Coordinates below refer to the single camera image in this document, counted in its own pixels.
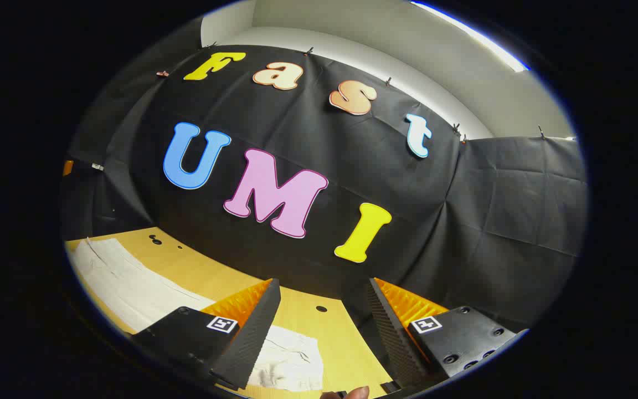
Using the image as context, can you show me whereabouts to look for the white jeans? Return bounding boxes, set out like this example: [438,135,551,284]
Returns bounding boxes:
[70,238,325,392]

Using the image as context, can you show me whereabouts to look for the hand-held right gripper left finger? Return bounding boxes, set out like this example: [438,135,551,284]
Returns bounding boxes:
[131,278,282,392]

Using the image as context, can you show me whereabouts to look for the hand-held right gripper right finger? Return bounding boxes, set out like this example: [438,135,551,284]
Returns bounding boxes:
[366,277,519,390]

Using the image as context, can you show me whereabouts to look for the black backdrop cloth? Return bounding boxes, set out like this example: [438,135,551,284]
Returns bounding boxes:
[60,19,590,355]

